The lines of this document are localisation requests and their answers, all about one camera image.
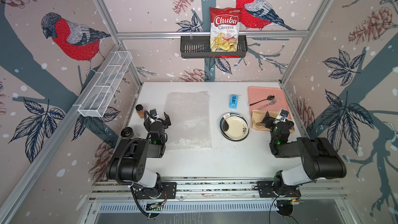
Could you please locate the cream dinner plate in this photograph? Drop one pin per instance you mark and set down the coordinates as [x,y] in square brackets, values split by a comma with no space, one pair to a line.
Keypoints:
[234,127]

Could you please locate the black wire shelf basket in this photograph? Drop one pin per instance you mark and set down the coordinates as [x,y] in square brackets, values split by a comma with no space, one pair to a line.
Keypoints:
[199,47]

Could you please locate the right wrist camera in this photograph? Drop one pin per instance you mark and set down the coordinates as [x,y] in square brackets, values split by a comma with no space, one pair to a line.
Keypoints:
[283,114]

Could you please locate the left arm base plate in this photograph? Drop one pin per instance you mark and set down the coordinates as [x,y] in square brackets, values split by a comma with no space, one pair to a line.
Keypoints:
[166,191]

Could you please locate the orange spice jar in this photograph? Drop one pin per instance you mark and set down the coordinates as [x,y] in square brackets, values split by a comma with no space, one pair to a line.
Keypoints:
[140,111]

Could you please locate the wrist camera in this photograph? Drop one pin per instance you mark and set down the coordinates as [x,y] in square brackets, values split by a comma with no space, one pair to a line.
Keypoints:
[283,114]
[153,113]

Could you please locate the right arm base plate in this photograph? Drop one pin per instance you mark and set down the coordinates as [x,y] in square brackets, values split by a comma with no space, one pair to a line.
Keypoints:
[266,189]

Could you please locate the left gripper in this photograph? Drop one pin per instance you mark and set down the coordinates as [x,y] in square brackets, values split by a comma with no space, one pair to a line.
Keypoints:
[157,123]

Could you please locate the bubble wrap sheet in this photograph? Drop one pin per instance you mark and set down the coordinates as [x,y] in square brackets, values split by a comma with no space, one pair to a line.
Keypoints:
[190,120]

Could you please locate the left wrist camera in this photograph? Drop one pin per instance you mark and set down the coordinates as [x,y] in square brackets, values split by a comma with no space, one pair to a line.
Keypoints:
[153,113]

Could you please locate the metal fork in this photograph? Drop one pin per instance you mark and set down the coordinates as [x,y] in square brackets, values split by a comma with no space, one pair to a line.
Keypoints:
[274,101]

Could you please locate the white mesh wall basket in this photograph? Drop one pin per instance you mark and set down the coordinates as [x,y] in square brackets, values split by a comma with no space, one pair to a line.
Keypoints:
[100,95]

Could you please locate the blue tape dispenser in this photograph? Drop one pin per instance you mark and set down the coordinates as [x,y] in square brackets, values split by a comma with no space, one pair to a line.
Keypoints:
[233,101]

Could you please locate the Chuba cassava chips bag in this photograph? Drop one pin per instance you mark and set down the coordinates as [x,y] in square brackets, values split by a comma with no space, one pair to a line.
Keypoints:
[224,29]

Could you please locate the pink tray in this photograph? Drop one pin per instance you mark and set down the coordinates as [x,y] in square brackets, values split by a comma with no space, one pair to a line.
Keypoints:
[259,93]

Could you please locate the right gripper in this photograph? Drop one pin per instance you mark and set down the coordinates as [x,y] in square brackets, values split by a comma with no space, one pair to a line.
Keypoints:
[278,123]

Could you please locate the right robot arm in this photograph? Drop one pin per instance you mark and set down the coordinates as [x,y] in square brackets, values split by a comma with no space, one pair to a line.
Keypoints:
[318,157]

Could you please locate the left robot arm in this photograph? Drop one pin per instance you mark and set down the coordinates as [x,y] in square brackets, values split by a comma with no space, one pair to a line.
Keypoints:
[128,163]

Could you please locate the black spoon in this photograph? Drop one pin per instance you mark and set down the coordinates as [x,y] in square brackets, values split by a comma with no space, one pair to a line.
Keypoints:
[269,98]

